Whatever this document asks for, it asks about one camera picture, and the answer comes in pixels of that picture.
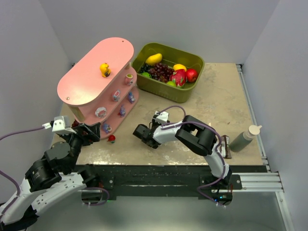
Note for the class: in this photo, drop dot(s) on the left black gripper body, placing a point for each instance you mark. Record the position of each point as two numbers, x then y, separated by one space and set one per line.
87 134

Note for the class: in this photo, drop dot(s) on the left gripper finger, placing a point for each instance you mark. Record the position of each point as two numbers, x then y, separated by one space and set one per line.
95 137
82 130

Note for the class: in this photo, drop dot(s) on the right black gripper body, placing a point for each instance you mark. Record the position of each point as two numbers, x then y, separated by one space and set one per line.
145 134

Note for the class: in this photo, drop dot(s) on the purple bunny toy with strawberry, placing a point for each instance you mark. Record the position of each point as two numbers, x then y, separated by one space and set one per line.
106 128

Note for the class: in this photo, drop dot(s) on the red strawberry toy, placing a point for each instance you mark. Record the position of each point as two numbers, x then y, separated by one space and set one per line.
111 139

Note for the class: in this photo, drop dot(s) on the pink round toy white face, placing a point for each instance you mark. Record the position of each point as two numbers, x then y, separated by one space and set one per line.
101 112

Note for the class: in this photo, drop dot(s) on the purple bunny toy blue bow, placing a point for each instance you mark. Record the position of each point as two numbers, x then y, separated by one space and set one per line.
131 98

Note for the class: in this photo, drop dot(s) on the pink toy with green center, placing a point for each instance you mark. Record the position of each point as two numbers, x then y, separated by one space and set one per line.
128 79

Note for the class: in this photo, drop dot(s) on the yellow duck toy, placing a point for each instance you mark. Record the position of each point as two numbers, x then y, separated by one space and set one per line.
105 70

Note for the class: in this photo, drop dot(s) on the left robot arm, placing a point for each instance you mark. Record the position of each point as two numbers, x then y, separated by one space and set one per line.
51 178

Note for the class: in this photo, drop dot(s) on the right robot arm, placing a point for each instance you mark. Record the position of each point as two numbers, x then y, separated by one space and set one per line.
198 137

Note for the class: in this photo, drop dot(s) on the pink three-tier wooden shelf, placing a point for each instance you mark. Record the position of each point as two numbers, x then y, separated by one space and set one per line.
89 90

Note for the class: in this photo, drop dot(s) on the red grape bunch on table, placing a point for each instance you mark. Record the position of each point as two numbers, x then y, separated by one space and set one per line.
75 124

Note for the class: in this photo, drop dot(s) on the green toy pear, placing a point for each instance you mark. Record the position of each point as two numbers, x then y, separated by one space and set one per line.
171 83

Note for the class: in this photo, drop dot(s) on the green toy lime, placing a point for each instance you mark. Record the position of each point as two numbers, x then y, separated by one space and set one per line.
146 74

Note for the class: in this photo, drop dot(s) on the dark red grape bunch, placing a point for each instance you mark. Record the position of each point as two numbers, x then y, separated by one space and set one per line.
161 72

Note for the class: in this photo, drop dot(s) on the black grape bunch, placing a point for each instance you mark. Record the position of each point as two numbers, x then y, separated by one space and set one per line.
145 68

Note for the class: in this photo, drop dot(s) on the pink toy dragon fruit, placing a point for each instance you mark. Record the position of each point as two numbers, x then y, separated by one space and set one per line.
178 78

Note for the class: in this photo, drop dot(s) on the yellow toy mango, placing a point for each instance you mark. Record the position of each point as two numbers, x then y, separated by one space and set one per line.
154 59

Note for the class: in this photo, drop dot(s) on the yellow toy lemon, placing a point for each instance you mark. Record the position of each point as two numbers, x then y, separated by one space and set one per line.
179 67

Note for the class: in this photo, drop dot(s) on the red toy apple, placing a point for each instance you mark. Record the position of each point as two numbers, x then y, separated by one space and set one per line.
191 75

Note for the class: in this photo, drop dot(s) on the brown snack wrapper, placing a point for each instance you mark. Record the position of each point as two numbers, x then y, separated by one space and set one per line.
225 147

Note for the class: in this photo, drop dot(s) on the olive green plastic bin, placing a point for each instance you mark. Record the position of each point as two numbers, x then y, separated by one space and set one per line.
170 57

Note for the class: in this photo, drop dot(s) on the green sauce squeeze bottle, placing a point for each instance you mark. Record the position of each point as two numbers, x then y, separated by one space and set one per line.
245 138

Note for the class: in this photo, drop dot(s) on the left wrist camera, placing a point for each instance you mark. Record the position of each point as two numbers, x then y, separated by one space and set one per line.
60 125

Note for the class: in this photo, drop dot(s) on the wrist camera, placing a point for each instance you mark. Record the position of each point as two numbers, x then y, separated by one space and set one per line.
160 117
60 125

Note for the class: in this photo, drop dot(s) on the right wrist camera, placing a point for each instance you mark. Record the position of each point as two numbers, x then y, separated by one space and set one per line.
160 117

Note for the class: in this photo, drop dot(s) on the black table frame rail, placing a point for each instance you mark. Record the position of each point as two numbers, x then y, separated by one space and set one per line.
183 181

